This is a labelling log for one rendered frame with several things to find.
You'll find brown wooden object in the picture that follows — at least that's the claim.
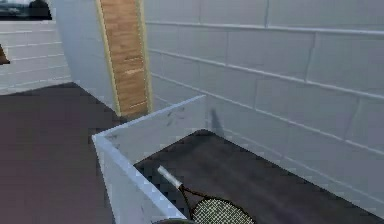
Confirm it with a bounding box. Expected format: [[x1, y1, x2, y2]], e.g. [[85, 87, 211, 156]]
[[0, 44, 11, 66]]

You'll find white low cabinet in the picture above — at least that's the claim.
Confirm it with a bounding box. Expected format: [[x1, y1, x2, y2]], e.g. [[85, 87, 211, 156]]
[[91, 94, 209, 224]]

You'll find tennis racket with white grip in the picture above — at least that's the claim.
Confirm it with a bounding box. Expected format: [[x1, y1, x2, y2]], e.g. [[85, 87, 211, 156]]
[[156, 165, 257, 224]]

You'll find dark window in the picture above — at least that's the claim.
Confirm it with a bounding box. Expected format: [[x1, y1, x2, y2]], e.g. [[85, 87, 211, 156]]
[[0, 0, 53, 22]]

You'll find wooden room door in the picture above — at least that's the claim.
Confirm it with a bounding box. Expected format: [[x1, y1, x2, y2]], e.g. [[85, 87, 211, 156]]
[[94, 0, 154, 118]]

